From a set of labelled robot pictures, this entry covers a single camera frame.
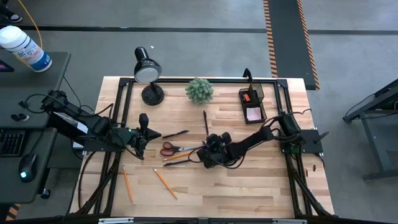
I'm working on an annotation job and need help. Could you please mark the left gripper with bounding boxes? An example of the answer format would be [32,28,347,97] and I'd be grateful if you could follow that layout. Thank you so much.
[126,126,162,150]

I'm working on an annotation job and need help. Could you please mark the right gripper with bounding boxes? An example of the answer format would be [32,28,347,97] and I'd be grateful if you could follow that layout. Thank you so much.
[197,132,233,169]

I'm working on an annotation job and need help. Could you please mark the black ballpoint pen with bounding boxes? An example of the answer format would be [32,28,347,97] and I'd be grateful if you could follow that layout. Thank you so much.
[162,159,191,167]
[162,129,190,139]
[203,110,210,136]

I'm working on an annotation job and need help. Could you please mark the red-handled scissors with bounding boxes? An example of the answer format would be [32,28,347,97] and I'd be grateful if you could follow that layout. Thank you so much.
[159,141,205,157]

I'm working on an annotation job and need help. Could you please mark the yellow wooden pencil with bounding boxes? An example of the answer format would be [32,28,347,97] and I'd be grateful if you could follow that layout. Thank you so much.
[162,151,197,162]
[152,167,178,200]
[122,164,134,205]

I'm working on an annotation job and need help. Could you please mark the pink sticky notes pad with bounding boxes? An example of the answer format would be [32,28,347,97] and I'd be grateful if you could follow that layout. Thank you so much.
[246,107,262,123]

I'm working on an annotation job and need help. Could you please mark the black mesh desk organizer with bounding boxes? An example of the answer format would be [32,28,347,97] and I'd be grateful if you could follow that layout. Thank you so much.
[238,82,268,126]

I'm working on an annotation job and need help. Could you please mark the black desk lamp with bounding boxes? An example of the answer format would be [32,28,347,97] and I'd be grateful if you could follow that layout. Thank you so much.
[133,46,165,106]

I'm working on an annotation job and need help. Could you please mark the green potted plant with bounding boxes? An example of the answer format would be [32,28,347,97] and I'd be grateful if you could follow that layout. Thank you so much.
[185,77,215,105]

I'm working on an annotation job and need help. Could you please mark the black floor mat striped edges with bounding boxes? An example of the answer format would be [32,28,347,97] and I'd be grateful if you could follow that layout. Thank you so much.
[262,0,320,91]

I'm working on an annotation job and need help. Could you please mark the black computer mouse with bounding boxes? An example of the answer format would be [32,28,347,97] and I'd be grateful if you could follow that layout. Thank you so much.
[18,152,39,184]

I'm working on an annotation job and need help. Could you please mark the black side desk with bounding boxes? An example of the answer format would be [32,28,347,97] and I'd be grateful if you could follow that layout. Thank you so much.
[0,51,72,205]

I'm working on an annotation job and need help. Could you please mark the black keyboard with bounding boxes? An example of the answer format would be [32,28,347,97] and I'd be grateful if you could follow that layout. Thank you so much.
[0,128,26,157]

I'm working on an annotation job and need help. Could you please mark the pink-screen phone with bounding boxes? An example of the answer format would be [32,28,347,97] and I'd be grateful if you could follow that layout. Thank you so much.
[0,60,15,73]

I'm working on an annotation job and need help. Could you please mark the person's foot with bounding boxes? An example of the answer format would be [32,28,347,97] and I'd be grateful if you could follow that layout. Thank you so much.
[0,6,23,23]

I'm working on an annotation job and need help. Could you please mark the grey metal side table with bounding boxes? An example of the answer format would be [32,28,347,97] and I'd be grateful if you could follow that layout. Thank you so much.
[343,78,398,182]

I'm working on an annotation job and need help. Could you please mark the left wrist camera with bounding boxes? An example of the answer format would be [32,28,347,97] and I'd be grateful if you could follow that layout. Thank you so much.
[139,113,150,132]

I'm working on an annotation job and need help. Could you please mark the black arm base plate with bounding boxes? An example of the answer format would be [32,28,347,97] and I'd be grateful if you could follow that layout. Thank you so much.
[82,138,125,153]
[279,129,325,156]

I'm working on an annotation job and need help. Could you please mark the black frame clamp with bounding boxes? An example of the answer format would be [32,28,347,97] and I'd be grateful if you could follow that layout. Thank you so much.
[242,68,254,83]

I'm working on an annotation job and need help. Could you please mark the black lever handle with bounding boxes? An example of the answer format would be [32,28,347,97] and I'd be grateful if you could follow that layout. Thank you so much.
[313,131,330,144]

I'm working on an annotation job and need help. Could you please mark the yellow cable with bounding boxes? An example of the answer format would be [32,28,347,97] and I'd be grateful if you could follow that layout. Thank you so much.
[12,0,44,68]

